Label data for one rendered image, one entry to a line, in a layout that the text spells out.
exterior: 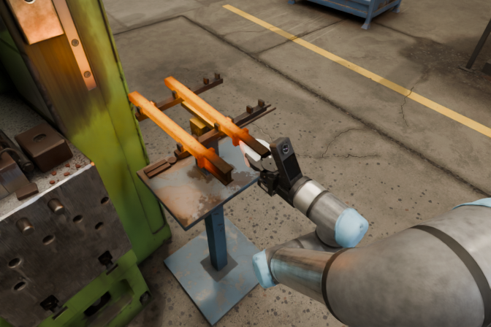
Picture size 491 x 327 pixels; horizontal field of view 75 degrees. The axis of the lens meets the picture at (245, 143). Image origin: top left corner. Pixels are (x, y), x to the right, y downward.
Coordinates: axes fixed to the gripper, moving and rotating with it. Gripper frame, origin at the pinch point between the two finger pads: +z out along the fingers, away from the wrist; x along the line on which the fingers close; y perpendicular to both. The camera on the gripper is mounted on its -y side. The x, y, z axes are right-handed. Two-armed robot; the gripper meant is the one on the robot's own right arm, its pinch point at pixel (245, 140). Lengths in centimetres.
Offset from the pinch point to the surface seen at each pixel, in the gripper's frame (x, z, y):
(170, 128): -12.6, 16.0, -0.9
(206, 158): -12.4, -0.2, -2.0
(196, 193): -9.7, 12.8, 26.3
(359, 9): 301, 152, 82
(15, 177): -49, 29, 3
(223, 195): -3.6, 6.9, 26.3
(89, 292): -51, 23, 56
